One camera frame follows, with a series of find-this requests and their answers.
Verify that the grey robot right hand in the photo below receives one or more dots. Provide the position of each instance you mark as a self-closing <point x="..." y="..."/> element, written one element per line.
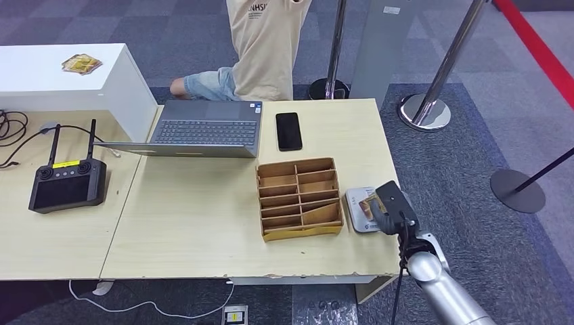
<point x="394" y="206"/>

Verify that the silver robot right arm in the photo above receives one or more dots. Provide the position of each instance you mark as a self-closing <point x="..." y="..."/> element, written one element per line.
<point x="439" y="287"/>

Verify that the grey card reader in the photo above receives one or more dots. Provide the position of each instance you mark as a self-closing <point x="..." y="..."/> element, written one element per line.
<point x="354" y="217"/>

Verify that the cardboard card organizer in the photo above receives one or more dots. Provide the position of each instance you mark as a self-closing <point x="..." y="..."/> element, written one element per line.
<point x="298" y="231"/>

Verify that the person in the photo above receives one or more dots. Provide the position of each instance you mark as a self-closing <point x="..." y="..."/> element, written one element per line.
<point x="264" y="54"/>

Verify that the wooden desk leg panel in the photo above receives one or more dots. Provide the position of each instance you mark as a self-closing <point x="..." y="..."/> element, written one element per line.
<point x="372" y="289"/>

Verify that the clear plastic floor sheet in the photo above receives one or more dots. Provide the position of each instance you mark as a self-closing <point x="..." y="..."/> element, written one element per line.
<point x="323" y="307"/>

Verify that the black smartphone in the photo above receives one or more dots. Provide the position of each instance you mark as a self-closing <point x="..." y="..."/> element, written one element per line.
<point x="289" y="131"/>

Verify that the grey kiosk panel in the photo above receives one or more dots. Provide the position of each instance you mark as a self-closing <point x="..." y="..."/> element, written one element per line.
<point x="381" y="49"/>

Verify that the chrome stanchion with black base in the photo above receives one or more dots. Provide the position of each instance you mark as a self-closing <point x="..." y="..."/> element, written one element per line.
<point x="334" y="54"/>

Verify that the metal floor socket box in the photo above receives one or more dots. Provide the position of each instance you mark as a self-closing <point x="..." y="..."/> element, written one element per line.
<point x="234" y="315"/>

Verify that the grey laptop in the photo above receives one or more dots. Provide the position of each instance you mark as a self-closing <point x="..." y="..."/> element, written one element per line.
<point x="206" y="131"/>

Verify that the red barrier belt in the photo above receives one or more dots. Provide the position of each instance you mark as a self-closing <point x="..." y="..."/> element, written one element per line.
<point x="533" y="45"/>

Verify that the white shoe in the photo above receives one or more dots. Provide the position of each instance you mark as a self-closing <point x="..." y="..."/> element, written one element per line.
<point x="103" y="288"/>

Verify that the black remote controller with antennas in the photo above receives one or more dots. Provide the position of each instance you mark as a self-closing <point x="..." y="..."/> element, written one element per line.
<point x="67" y="190"/>

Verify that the stack of gold cards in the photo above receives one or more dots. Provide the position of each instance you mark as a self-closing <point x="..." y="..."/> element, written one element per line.
<point x="81" y="63"/>

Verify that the white cabinet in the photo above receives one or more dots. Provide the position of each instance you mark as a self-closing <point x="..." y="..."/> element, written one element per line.
<point x="40" y="78"/>

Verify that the grey desk frame rail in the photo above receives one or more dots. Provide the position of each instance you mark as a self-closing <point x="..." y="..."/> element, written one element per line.
<point x="296" y="280"/>

